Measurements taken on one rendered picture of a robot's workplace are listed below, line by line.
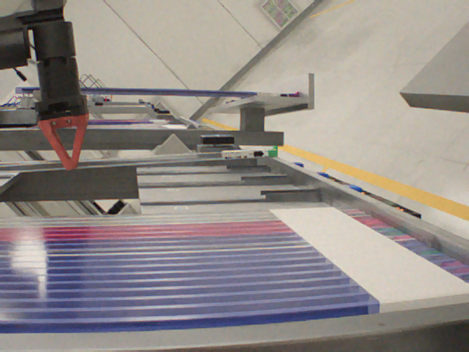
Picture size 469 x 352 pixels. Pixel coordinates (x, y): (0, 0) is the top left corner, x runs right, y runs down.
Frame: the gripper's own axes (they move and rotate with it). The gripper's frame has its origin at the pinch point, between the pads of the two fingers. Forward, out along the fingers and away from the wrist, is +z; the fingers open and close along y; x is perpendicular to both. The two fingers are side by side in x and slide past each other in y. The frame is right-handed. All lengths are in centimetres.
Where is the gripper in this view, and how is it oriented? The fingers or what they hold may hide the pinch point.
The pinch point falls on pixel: (70, 163)
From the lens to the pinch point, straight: 82.0
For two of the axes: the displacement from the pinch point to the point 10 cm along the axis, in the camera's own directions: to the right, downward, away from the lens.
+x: 9.8, -1.5, 1.6
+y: 1.8, 1.4, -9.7
